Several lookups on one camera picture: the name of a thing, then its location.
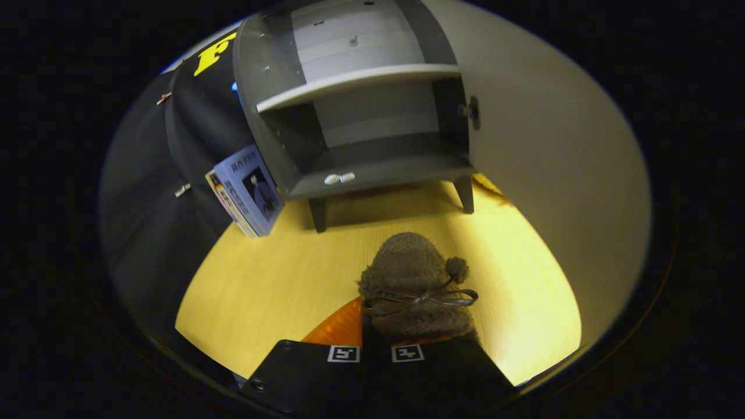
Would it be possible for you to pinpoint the black backdrop cloth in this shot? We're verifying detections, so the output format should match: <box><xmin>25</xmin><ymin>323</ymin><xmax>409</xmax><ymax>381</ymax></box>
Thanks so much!
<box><xmin>98</xmin><ymin>34</ymin><xmax>260</xmax><ymax>356</ymax></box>

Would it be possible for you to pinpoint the brown fuzzy shoe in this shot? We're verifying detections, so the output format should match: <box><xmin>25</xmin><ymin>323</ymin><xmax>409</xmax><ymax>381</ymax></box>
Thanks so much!
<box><xmin>357</xmin><ymin>232</ymin><xmax>480</xmax><ymax>345</ymax></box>

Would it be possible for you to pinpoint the beige shoe cabinet door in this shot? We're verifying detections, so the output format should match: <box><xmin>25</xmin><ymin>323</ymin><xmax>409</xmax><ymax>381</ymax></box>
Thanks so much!
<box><xmin>419</xmin><ymin>0</ymin><xmax>652</xmax><ymax>364</ymax></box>

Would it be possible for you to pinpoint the blue book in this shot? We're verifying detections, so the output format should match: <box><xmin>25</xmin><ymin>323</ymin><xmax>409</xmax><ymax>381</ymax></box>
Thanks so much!
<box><xmin>214</xmin><ymin>145</ymin><xmax>285</xmax><ymax>237</ymax></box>

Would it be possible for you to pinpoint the white spine book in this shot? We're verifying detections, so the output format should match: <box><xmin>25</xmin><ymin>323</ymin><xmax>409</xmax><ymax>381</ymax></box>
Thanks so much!
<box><xmin>205</xmin><ymin>169</ymin><xmax>260</xmax><ymax>239</ymax></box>

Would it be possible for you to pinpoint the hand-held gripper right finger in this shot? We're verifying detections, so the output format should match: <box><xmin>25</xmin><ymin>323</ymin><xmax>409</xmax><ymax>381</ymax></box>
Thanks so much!
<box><xmin>366</xmin><ymin>333</ymin><xmax>516</xmax><ymax>415</ymax></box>

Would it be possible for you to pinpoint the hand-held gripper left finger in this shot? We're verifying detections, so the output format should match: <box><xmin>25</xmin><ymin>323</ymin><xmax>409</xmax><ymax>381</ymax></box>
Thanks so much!
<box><xmin>242</xmin><ymin>297</ymin><xmax>366</xmax><ymax>417</ymax></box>

